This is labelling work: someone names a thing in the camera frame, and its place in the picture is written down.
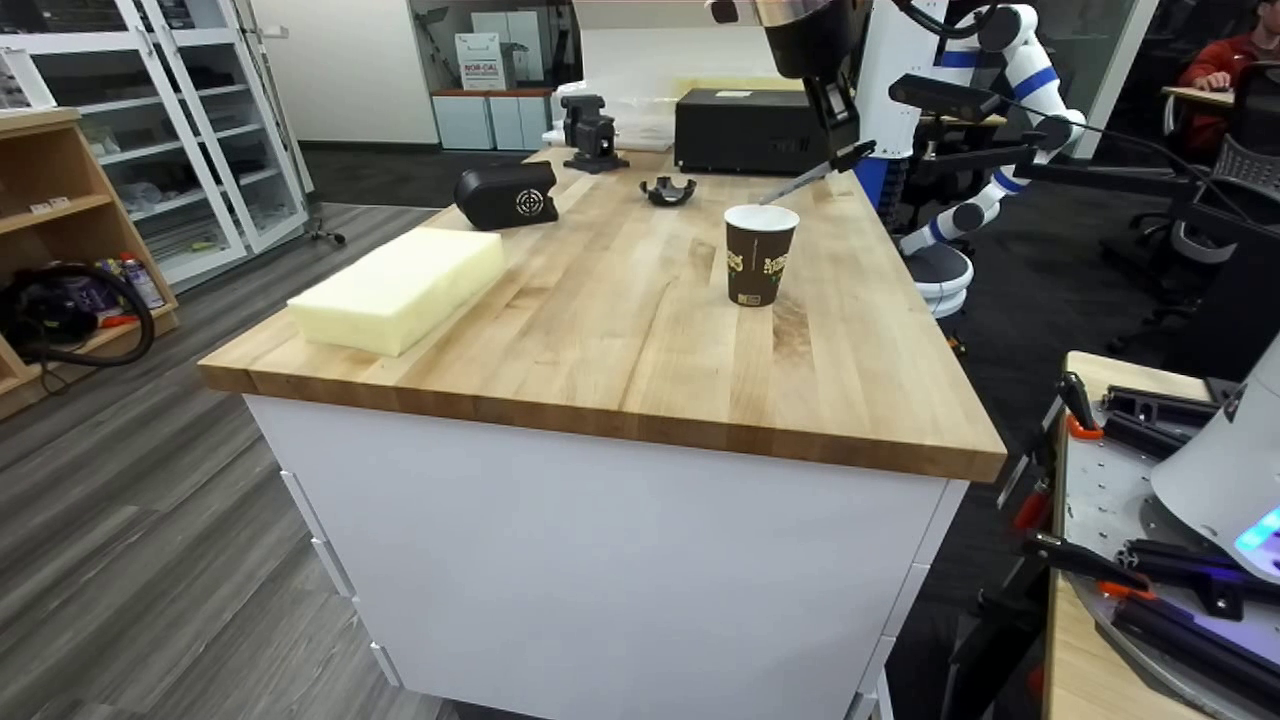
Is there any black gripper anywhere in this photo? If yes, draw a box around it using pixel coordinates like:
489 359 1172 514
762 0 872 173

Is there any brown paper cup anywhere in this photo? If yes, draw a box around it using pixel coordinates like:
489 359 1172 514
722 202 803 312

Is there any white and blue robot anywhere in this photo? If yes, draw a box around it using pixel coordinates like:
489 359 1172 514
852 0 1094 326

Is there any black equipment case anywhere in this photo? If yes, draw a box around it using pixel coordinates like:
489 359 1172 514
671 84 832 179

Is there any black bench vise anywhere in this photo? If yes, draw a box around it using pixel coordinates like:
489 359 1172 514
558 88 632 178

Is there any black box-shaped device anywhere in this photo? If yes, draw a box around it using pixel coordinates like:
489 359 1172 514
449 160 564 235

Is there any blue white storage cabinet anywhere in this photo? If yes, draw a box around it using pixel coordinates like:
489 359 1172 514
430 88 552 156

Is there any white paper poster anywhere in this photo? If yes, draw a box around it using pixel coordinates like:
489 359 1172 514
454 28 513 95

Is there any person in red shirt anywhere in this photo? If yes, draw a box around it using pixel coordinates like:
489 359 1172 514
1191 0 1280 93

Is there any black office chair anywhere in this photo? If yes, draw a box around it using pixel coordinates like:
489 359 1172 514
1131 57 1280 310

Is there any pale yellow foam block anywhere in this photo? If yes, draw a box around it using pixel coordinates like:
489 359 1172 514
283 223 513 359

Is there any grey cone-shaped cover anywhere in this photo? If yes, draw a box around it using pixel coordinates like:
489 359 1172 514
1149 333 1280 588

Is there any black orange bar clamp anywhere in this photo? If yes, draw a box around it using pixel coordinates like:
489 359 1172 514
1025 527 1254 626

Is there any white glass door shelving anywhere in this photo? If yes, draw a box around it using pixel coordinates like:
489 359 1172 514
0 0 253 293
135 0 311 255

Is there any small wooden workbench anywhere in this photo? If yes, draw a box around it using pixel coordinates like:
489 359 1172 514
1040 350 1280 720

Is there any wooden shelf unit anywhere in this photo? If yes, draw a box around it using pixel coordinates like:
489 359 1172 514
0 106 185 422

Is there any black curved bracket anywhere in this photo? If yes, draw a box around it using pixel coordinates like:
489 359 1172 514
637 173 702 214

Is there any black bag with cables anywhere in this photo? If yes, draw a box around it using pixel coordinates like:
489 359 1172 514
0 255 159 372

